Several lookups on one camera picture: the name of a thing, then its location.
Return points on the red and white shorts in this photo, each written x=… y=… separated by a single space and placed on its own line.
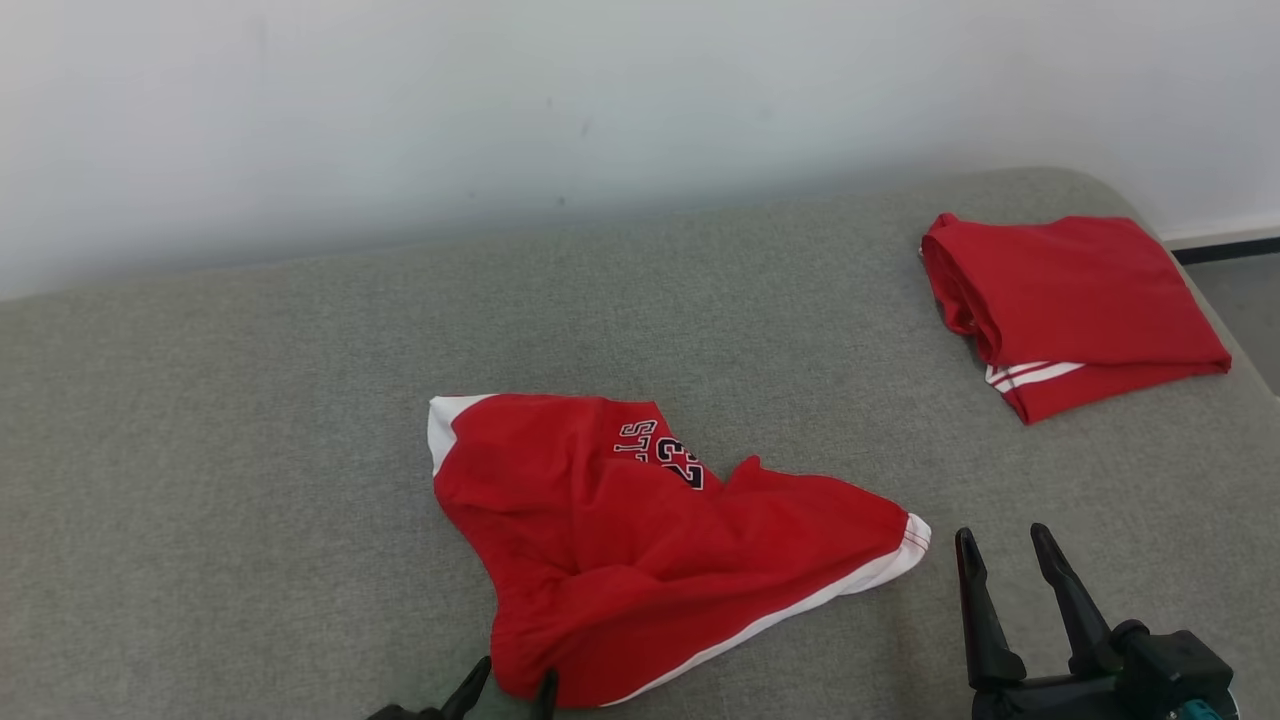
x=620 y=560

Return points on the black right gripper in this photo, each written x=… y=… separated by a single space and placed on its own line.
x=1150 y=680

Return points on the dark wall baseboard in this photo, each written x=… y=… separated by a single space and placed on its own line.
x=1225 y=248

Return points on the red basketball jersey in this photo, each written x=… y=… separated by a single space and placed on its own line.
x=1070 y=290

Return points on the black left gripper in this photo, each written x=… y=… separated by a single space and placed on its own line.
x=405 y=713

